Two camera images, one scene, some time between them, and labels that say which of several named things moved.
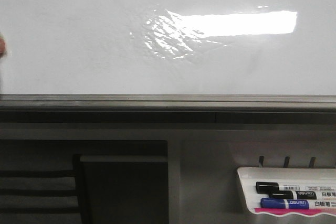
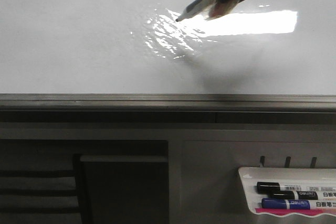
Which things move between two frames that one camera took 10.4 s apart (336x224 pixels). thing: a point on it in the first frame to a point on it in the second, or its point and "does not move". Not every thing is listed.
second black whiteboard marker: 303,194 does not move
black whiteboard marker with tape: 2,45 to 207,6
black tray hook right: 312,163 does not move
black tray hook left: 261,160 does not move
